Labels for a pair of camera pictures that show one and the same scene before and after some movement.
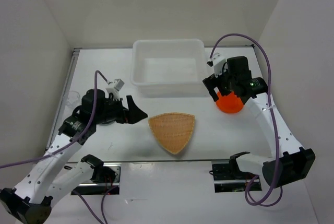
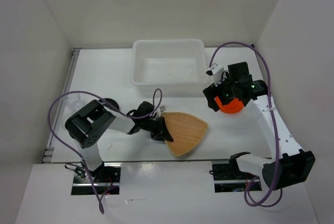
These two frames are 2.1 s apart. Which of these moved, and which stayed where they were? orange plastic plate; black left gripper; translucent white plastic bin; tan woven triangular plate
Moved: black left gripper; tan woven triangular plate
Stayed: orange plastic plate; translucent white plastic bin
